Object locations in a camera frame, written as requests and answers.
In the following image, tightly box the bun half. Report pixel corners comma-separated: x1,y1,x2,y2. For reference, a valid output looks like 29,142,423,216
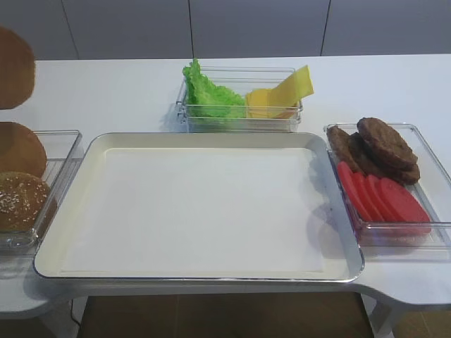
1,122,47,177
1,26,36,109

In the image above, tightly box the clear plastic lettuce cheese container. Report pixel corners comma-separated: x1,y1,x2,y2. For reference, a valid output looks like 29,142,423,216
176,66,303,132

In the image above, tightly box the green lettuce leaf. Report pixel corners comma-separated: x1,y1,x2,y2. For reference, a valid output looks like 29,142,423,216
183,58,245,118

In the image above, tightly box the flat yellow cheese slice stack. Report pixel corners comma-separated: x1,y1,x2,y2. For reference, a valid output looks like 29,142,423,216
245,89,297,119

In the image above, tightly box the upright yellow cheese slice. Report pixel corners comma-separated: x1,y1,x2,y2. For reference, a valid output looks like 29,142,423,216
268,65,314,107

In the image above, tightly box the white parchment paper sheet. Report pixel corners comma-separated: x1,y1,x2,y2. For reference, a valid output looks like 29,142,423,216
63,149,323,277

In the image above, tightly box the silver metal baking tray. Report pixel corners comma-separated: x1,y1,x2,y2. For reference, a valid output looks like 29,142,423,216
34,133,364,283

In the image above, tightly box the left brown beef patty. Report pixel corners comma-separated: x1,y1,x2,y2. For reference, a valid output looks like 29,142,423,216
326,126,362,173

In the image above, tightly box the brown beef patty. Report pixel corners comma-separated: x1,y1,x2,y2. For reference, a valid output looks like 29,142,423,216
357,118,418,170
348,132,421,185
326,126,362,173

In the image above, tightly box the rear red tomato slice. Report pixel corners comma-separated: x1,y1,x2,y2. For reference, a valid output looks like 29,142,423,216
337,161,372,221

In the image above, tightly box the red tomato slice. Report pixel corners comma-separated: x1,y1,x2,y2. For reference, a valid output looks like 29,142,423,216
364,175,393,222
376,177,431,236
337,161,372,221
352,172,383,222

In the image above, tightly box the middle brown beef patty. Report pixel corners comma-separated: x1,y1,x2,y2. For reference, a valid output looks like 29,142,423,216
348,132,421,185

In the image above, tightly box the clear plastic bun container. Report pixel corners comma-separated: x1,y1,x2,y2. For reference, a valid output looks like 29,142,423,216
1,130,84,254

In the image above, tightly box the top brown beef patty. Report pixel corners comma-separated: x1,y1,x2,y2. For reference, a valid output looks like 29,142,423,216
357,118,418,170

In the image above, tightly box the clear plastic patty tomato container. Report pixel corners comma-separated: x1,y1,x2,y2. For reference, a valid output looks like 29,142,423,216
324,123,450,261

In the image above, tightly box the front red tomato slice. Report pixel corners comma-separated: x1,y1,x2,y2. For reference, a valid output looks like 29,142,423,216
376,177,431,236

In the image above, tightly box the sesame top bun front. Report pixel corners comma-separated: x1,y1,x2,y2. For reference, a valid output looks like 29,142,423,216
1,171,50,232

